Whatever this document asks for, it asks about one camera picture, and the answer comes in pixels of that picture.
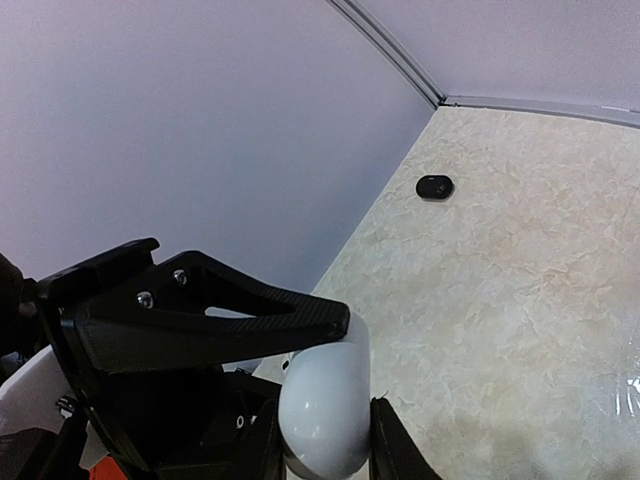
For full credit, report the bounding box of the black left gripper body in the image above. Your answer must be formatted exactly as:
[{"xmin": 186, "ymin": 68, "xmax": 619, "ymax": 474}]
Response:
[{"xmin": 24, "ymin": 239, "xmax": 280, "ymax": 479}]

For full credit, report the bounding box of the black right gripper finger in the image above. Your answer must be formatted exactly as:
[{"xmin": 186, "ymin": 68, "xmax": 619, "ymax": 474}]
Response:
[{"xmin": 369, "ymin": 398, "xmax": 442, "ymax": 480}]

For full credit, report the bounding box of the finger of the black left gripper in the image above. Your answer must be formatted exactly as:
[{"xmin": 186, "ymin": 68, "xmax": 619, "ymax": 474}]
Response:
[{"xmin": 59, "ymin": 249, "xmax": 350, "ymax": 373}]

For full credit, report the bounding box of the white oval charging case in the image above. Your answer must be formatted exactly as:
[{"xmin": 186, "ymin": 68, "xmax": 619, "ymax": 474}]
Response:
[{"xmin": 278, "ymin": 314, "xmax": 371, "ymax": 479}]

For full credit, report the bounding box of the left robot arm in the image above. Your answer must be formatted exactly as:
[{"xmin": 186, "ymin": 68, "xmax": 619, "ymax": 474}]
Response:
[{"xmin": 1, "ymin": 238, "xmax": 370, "ymax": 479}]

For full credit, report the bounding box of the black oval charging case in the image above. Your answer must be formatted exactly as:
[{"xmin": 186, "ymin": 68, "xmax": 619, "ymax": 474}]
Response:
[{"xmin": 416, "ymin": 175, "xmax": 455, "ymax": 201}]

